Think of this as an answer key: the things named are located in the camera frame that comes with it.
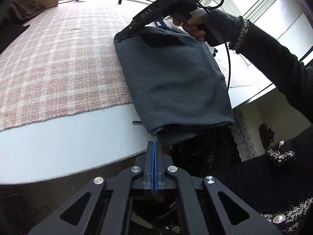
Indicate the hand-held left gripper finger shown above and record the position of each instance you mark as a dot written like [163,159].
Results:
[156,173]
[153,173]

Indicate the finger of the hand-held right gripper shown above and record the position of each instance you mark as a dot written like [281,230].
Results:
[144,17]

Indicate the dark grey pants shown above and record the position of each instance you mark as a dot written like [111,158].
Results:
[171,78]

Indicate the person's right forearm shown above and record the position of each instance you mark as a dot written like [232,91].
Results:
[269,53]

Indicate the person's right hand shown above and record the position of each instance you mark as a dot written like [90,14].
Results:
[195,28]

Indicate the navy folded garment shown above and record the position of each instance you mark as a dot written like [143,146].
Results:
[162,27]

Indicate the small black screw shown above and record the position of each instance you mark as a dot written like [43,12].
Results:
[136,122]

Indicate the person's black tweed jacket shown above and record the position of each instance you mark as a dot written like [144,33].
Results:
[244,176]

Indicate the white lace cloth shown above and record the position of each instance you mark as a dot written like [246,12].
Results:
[244,139]

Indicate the pink plaid blanket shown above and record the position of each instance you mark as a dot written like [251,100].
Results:
[61,66]

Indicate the dark ornament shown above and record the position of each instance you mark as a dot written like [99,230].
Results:
[266,134]

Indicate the brown garment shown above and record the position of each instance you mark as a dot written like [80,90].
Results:
[24,11]

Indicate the black cloth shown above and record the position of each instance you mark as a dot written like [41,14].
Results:
[12,34]

